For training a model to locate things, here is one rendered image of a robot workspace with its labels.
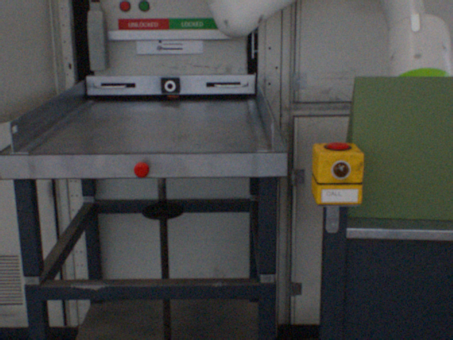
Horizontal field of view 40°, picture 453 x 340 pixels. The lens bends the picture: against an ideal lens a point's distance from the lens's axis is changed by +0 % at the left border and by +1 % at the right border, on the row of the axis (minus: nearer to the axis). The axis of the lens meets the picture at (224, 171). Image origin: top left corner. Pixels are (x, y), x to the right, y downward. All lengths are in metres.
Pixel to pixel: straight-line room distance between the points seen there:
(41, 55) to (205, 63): 0.50
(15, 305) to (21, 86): 0.80
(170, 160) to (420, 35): 0.58
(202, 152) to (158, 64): 0.75
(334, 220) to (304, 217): 0.92
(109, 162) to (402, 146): 0.60
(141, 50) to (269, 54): 0.41
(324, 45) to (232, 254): 0.75
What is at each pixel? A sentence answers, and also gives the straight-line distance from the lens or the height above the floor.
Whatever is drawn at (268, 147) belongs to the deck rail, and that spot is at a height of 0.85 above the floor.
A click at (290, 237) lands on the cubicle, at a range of 2.12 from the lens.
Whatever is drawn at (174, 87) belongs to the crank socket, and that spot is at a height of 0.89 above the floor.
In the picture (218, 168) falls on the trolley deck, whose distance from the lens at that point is 1.33.
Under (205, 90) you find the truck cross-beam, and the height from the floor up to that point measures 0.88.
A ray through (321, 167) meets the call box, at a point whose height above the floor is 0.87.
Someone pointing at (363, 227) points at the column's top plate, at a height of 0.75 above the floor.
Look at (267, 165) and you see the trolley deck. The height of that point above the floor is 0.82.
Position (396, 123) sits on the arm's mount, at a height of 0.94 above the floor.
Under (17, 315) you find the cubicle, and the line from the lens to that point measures 2.33.
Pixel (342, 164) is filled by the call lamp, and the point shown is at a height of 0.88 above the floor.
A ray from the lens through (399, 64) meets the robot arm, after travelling 1.35.
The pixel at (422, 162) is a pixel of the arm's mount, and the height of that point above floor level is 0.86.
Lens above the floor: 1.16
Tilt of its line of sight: 16 degrees down
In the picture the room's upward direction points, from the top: 1 degrees counter-clockwise
